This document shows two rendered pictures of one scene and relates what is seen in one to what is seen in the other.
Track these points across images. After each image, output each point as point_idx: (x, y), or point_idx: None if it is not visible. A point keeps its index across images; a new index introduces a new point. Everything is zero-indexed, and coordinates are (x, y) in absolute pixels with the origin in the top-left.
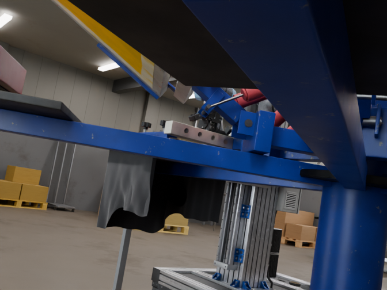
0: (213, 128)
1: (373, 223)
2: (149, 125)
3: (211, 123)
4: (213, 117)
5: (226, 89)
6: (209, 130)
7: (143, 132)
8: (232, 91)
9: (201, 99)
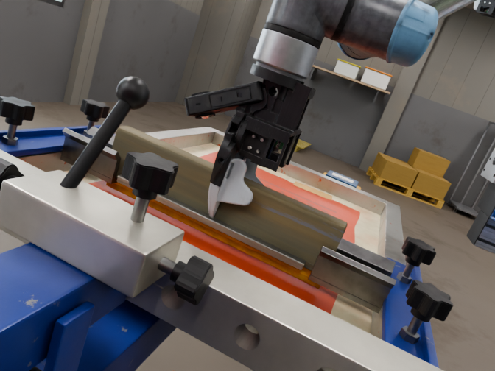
0: (258, 155)
1: None
2: (92, 110)
3: (240, 135)
4: (272, 113)
5: (350, 3)
6: (217, 160)
7: (65, 126)
8: (401, 15)
9: (345, 54)
